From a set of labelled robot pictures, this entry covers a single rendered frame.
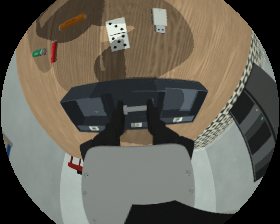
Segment grey usb stick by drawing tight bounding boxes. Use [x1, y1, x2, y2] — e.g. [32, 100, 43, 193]
[152, 8, 167, 33]

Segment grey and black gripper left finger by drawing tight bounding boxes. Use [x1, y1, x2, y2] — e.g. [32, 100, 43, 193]
[80, 100, 125, 163]

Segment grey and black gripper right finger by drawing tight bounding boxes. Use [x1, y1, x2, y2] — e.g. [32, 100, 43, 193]
[146, 99, 195, 159]

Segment white domino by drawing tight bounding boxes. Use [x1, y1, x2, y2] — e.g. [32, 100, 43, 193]
[106, 17, 130, 52]

